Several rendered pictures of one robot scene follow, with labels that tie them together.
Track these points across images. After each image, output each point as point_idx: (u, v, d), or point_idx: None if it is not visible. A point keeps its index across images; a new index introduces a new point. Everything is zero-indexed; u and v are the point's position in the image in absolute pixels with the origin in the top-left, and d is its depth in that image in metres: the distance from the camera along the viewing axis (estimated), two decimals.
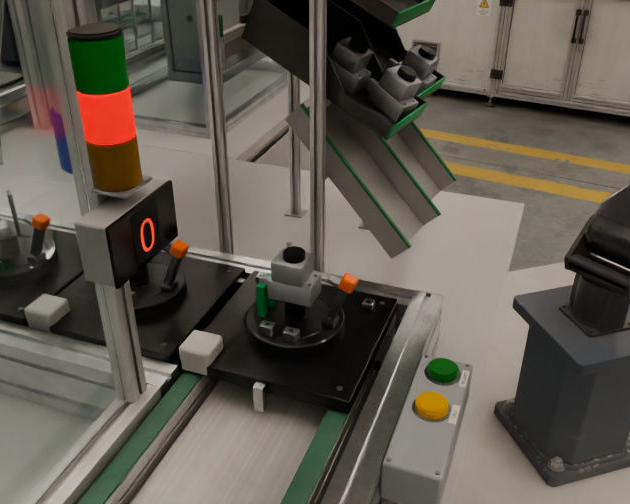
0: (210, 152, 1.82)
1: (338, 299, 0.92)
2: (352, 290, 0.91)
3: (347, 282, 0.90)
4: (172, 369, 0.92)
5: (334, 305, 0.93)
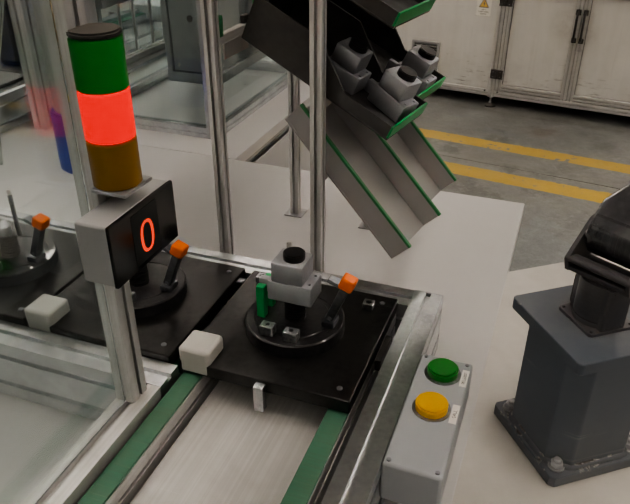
0: (210, 152, 1.82)
1: (338, 299, 0.92)
2: (352, 290, 0.91)
3: (347, 282, 0.90)
4: (172, 369, 0.92)
5: (334, 305, 0.93)
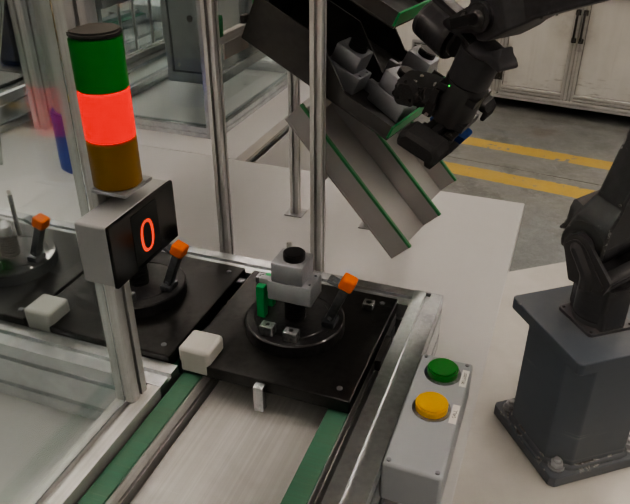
0: (210, 152, 1.82)
1: (338, 299, 0.92)
2: (352, 290, 0.91)
3: (347, 282, 0.90)
4: (172, 369, 0.92)
5: (334, 305, 0.93)
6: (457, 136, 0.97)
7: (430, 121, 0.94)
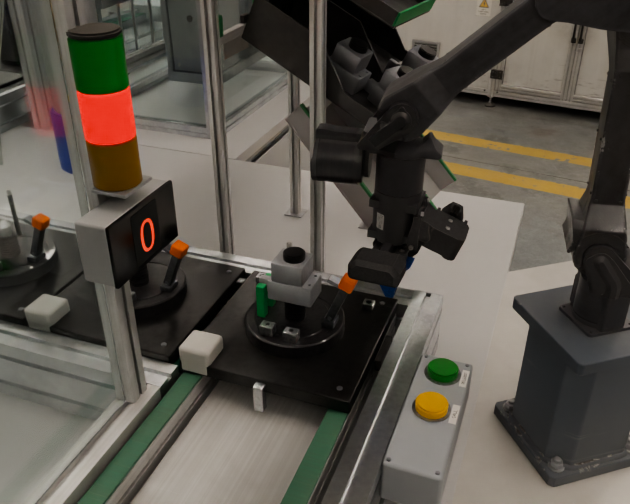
0: (210, 152, 1.82)
1: (338, 299, 0.92)
2: (352, 290, 0.91)
3: (347, 282, 0.90)
4: (172, 369, 0.92)
5: (334, 305, 0.93)
6: None
7: None
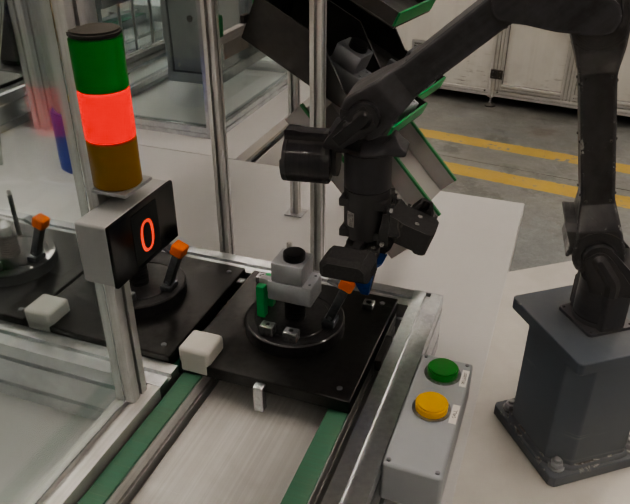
0: (210, 152, 1.82)
1: (338, 299, 0.92)
2: (352, 290, 0.91)
3: (347, 282, 0.90)
4: (172, 369, 0.92)
5: (334, 305, 0.93)
6: None
7: None
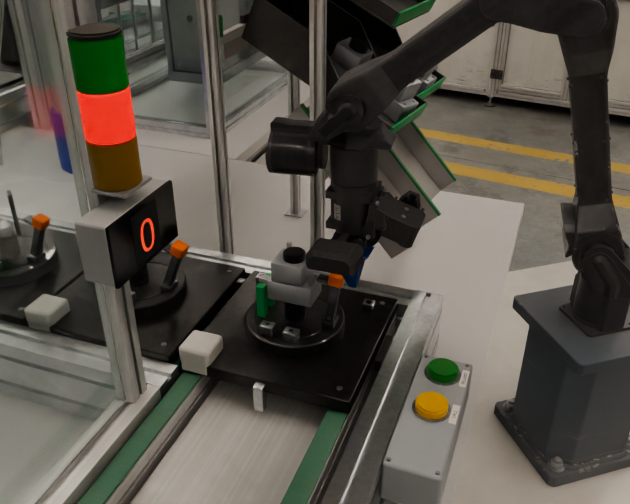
0: (210, 152, 1.82)
1: (331, 296, 0.92)
2: (342, 284, 0.91)
3: (335, 277, 0.90)
4: (172, 369, 0.92)
5: (329, 303, 0.93)
6: None
7: None
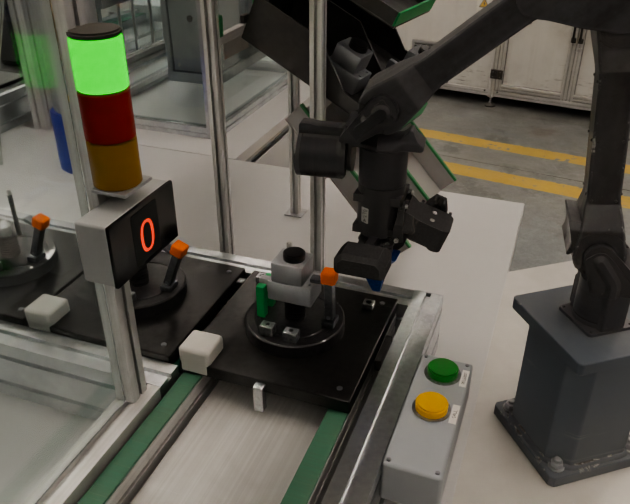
0: (210, 152, 1.82)
1: (327, 295, 0.93)
2: (334, 281, 0.91)
3: (326, 275, 0.91)
4: (172, 369, 0.92)
5: (326, 303, 0.93)
6: None
7: None
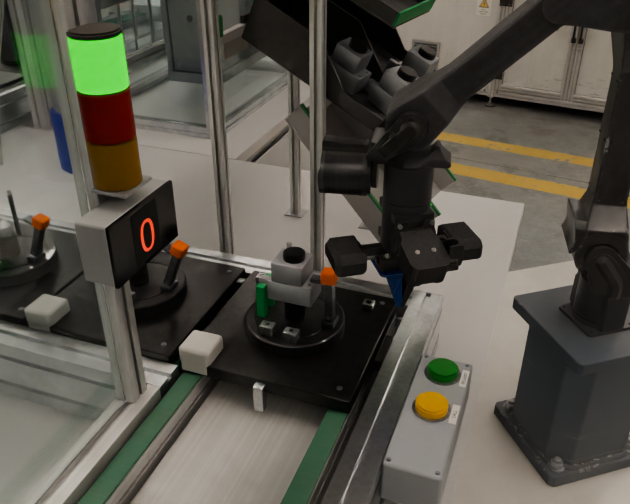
0: (210, 152, 1.82)
1: (327, 295, 0.93)
2: (334, 281, 0.91)
3: (326, 275, 0.91)
4: (172, 369, 0.92)
5: (326, 303, 0.93)
6: None
7: None
